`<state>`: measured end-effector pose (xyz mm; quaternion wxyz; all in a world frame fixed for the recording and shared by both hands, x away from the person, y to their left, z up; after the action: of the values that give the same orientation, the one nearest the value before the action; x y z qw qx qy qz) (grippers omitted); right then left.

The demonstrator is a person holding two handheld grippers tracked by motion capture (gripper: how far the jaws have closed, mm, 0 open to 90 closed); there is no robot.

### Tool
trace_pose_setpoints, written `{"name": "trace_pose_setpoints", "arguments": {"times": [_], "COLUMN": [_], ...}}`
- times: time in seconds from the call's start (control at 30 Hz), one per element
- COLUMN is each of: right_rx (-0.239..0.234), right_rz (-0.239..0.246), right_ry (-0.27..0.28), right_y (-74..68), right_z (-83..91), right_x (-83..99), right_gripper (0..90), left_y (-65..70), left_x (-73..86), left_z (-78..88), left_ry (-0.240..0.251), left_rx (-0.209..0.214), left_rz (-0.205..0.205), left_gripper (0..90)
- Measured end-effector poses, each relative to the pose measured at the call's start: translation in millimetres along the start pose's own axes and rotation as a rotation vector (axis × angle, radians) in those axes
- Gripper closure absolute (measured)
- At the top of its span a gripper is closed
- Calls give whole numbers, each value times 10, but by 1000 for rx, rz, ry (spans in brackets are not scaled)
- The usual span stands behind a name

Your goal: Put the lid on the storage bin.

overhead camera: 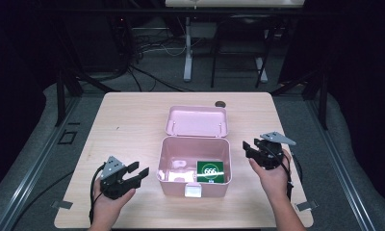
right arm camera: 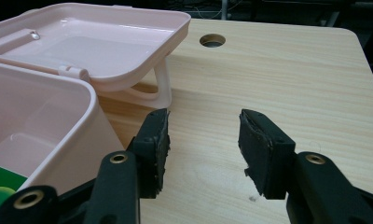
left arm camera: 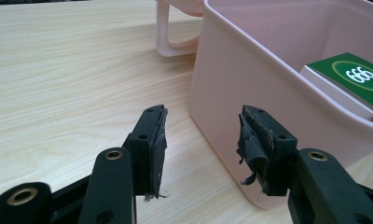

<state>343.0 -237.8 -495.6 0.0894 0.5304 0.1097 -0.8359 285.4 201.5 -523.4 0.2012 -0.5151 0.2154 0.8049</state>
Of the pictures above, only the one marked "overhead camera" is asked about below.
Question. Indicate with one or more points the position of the green card pack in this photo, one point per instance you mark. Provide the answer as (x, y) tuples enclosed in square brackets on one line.
[(210, 171)]

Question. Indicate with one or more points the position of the dark round table grommet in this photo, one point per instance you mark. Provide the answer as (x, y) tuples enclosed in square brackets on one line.
[(220, 104)]

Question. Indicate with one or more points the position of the black chair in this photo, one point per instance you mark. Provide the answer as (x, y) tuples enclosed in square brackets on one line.
[(238, 22)]

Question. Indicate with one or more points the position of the aluminium floor rail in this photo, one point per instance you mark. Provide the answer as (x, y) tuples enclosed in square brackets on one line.
[(341, 173), (30, 173)]

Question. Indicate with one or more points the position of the dark computer tower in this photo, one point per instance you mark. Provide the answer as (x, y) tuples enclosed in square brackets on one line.
[(97, 41)]

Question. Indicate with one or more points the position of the person's right hand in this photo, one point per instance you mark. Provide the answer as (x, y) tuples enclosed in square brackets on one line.
[(272, 181)]

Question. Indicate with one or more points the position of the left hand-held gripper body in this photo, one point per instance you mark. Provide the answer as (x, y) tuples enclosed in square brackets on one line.
[(112, 179)]

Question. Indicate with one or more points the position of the metal table bracket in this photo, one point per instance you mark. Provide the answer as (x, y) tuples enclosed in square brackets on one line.
[(306, 205), (62, 204)]

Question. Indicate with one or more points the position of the white desk with legs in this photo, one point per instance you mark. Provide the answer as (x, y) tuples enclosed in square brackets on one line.
[(188, 57)]

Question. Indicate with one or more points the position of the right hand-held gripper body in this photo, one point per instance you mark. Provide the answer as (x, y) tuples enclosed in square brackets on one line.
[(270, 154)]

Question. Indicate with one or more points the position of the black metal stand frame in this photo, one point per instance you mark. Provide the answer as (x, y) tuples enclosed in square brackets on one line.
[(60, 93), (323, 96)]

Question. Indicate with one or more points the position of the pink storage box with lid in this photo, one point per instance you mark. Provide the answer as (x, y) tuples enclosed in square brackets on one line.
[(193, 150)]

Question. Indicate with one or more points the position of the person's left hand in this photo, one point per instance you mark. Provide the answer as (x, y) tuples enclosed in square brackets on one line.
[(108, 208)]

